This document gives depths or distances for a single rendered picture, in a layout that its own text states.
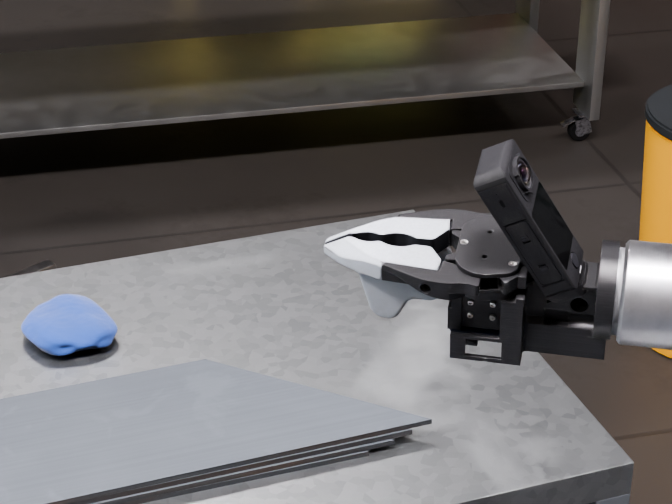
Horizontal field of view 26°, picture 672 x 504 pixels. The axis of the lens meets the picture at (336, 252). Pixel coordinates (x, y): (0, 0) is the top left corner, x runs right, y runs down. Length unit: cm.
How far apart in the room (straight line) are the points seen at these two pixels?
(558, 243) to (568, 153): 366
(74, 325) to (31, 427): 19
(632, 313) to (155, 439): 64
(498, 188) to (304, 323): 78
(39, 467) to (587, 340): 64
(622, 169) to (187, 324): 300
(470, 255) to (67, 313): 78
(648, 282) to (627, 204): 337
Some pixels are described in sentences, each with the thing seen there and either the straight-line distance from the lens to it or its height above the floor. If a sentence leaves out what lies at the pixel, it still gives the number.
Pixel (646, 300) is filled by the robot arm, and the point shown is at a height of 145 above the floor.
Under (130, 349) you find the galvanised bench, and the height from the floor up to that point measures 105.
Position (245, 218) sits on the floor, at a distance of 423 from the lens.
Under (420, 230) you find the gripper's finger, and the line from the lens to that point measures 107.
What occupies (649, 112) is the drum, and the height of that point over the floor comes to 60.
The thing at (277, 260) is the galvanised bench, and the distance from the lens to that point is 187.
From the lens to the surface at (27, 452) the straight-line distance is 152.
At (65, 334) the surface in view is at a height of 108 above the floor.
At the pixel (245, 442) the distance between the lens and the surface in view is 150.
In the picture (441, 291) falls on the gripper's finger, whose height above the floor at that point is 145.
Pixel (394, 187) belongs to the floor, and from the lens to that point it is 441.
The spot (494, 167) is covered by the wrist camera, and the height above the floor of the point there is 154.
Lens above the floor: 197
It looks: 29 degrees down
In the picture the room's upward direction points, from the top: straight up
